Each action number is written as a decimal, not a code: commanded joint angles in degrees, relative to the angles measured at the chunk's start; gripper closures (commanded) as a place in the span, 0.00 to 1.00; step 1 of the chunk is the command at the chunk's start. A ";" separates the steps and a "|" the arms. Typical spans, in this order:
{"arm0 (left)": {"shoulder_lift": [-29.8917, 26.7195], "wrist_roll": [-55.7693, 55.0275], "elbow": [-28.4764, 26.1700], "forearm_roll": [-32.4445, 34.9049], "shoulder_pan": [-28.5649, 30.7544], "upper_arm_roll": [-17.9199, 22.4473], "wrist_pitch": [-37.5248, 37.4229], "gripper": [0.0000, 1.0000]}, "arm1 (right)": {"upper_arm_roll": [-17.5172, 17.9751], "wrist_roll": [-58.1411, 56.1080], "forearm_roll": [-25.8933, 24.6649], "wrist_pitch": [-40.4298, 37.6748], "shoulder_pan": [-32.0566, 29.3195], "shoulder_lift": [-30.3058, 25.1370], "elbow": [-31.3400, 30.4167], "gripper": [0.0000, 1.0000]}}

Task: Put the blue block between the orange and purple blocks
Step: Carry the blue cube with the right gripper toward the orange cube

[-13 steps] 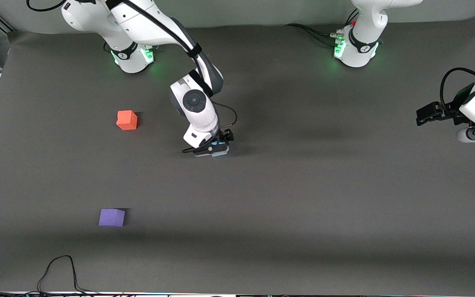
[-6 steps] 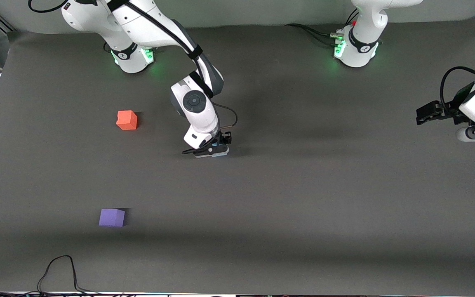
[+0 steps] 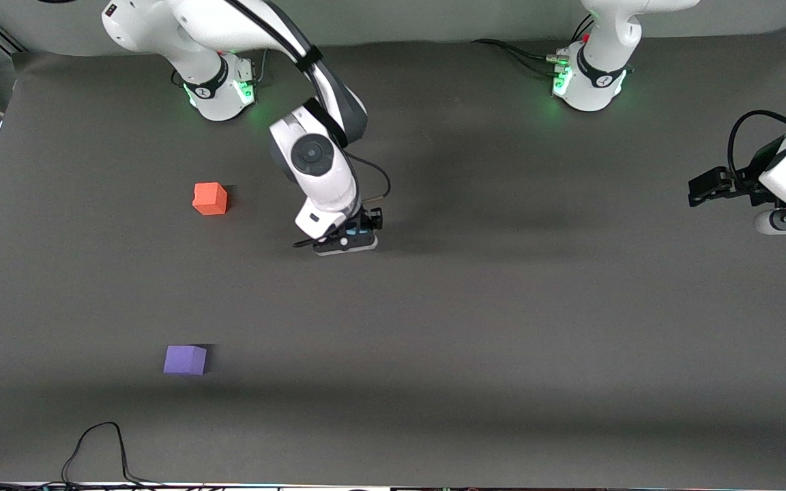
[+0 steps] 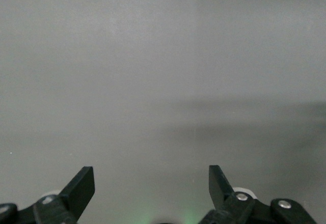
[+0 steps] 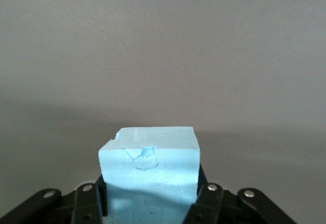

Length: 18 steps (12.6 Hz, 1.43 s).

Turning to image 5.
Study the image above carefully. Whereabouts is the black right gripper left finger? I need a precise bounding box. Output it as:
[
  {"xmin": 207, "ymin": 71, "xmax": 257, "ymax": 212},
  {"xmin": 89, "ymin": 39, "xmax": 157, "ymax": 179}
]
[{"xmin": 4, "ymin": 175, "xmax": 108, "ymax": 224}]

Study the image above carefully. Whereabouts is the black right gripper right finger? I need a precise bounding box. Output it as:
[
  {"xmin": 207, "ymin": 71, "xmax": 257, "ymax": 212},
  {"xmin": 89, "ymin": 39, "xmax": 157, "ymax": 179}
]
[{"xmin": 182, "ymin": 164, "xmax": 296, "ymax": 224}]

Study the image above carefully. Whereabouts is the light blue foam block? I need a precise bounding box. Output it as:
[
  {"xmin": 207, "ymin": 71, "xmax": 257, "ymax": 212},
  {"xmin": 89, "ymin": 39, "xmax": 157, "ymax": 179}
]
[{"xmin": 98, "ymin": 126, "xmax": 201, "ymax": 224}]

